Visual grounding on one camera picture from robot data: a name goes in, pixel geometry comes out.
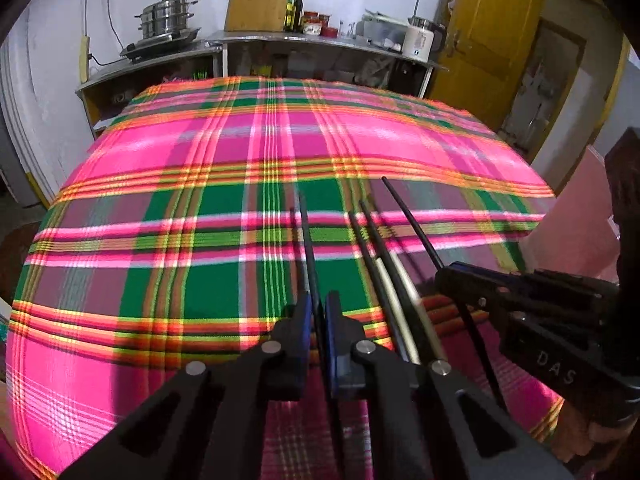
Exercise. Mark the white electric kettle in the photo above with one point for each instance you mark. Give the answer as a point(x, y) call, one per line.
point(419, 40)

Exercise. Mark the red lidded jar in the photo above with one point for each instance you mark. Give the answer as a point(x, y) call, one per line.
point(322, 19)

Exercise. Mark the dark oil bottle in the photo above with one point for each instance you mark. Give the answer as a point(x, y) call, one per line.
point(298, 12)
point(289, 12)

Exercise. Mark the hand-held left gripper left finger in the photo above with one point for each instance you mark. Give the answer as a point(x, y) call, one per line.
point(304, 340)

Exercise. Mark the beige power strip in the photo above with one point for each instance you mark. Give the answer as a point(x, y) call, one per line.
point(84, 60)

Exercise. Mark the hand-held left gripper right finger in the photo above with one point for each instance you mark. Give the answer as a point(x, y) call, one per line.
point(334, 345)

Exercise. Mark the white printed bowl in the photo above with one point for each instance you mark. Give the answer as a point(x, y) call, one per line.
point(311, 28)

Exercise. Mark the pink green plaid blanket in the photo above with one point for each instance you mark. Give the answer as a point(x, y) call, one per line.
point(150, 185)

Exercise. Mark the yellow wooden door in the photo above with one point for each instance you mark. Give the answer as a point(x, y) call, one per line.
point(485, 35)

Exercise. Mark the clear drinking glass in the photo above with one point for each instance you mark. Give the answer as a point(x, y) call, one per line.
point(346, 29)

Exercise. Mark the person's right hand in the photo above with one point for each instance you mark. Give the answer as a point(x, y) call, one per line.
point(590, 435)

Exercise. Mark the metal kitchen counter shelf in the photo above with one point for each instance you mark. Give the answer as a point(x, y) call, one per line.
point(260, 42)

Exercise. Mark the black chopstick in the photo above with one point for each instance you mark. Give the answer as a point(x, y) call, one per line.
point(367, 260)
point(380, 245)
point(310, 250)
point(410, 220)

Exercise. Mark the beige chopstick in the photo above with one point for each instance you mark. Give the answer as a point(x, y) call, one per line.
point(420, 310)
point(395, 305)

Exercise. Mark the stainless steel steamer pot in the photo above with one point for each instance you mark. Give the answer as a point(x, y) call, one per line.
point(165, 15)

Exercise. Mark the black induction cooker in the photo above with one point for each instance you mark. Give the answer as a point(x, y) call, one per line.
point(160, 45)

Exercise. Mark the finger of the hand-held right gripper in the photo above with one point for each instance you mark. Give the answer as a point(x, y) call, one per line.
point(480, 295)
point(525, 282)

